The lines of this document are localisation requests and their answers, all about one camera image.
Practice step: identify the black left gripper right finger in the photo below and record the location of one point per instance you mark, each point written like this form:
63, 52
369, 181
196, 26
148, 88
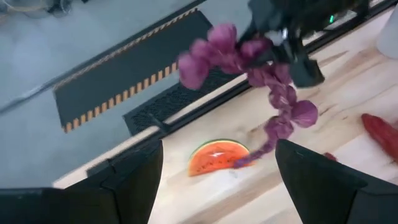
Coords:
326, 199

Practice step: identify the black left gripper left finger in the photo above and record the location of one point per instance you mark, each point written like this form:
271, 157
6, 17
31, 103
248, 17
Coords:
77, 205

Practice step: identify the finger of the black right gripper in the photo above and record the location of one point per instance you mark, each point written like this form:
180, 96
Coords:
306, 70
262, 59

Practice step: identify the purple onion braid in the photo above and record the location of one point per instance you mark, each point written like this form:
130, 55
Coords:
224, 37

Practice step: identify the watermelon slice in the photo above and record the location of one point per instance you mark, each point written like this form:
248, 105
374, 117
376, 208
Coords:
214, 158

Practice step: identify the black hazard-striped floor mat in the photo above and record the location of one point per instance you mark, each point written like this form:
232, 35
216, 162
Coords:
124, 71

